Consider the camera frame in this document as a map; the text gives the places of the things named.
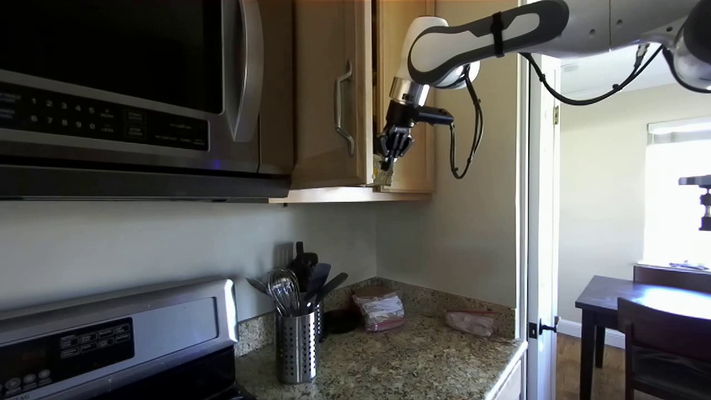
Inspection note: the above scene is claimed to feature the steel utensil holder front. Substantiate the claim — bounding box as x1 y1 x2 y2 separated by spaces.
275 314 318 385

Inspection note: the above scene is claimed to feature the dark wooden chair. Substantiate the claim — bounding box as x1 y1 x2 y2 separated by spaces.
619 299 711 400

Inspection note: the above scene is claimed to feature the small wrapped food packet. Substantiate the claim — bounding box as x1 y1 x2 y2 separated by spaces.
444 311 495 339

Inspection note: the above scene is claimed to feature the wooden cabinet door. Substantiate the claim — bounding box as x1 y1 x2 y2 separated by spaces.
373 0 436 196
293 0 373 189

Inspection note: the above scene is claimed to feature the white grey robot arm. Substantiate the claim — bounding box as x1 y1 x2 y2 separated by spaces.
375 0 711 172

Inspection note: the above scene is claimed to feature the stainless steel stove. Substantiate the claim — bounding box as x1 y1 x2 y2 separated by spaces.
0 279 253 400

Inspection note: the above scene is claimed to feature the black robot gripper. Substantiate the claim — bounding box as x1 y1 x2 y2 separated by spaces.
378 100 454 172

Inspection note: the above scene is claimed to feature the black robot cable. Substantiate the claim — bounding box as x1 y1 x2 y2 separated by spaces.
446 43 669 182

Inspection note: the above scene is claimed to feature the stainless steel microwave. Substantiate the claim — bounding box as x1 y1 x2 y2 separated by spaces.
0 0 296 202

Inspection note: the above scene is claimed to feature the closed wooden cabinet door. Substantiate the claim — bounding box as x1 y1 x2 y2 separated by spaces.
373 0 436 196

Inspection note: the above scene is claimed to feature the dark wooden dining table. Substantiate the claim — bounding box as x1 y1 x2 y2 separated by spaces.
575 275 711 400

